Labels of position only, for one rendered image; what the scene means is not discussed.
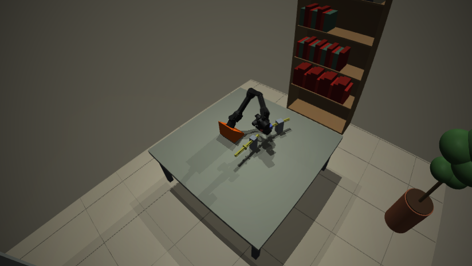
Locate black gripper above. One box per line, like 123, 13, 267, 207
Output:
252, 119, 272, 135

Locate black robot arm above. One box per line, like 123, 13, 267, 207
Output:
226, 88, 271, 130

